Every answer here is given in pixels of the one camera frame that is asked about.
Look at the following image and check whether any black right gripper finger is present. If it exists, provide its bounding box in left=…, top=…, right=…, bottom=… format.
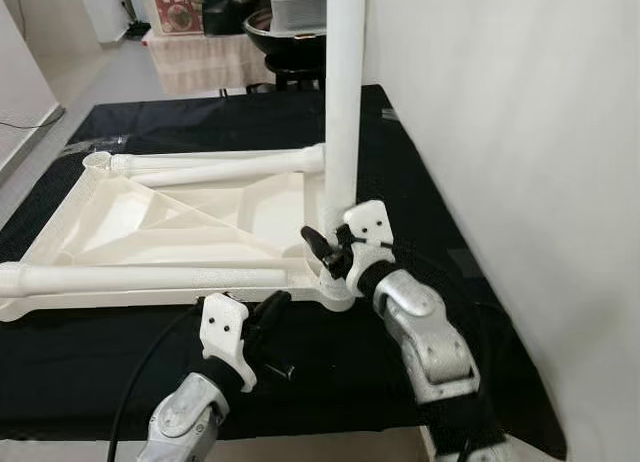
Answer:
left=301, top=225, right=336, bottom=264

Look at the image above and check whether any grey tape patch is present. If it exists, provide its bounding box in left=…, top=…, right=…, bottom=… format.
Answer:
left=448, top=247, right=484, bottom=276

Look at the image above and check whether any black table cloth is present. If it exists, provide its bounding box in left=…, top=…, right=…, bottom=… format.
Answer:
left=0, top=82, right=566, bottom=461

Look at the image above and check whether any black metal bowl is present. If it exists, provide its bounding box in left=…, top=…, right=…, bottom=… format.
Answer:
left=243, top=7, right=328, bottom=61

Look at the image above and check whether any beige table cover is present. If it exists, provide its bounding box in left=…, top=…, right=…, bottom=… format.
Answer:
left=148, top=32, right=276, bottom=95

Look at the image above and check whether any clear tape patch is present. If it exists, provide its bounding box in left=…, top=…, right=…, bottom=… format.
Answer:
left=85, top=132, right=131, bottom=149

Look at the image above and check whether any clear plastic storage box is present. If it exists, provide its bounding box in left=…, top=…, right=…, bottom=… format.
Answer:
left=265, top=0, right=329, bottom=33

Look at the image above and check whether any black bag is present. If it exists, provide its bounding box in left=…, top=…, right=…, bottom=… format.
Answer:
left=203, top=0, right=263, bottom=35

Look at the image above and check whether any red printed box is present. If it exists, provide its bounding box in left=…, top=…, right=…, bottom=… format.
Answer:
left=150, top=0, right=206, bottom=33

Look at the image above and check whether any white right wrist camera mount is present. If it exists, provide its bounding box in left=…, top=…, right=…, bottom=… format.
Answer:
left=338, top=199, right=398, bottom=283

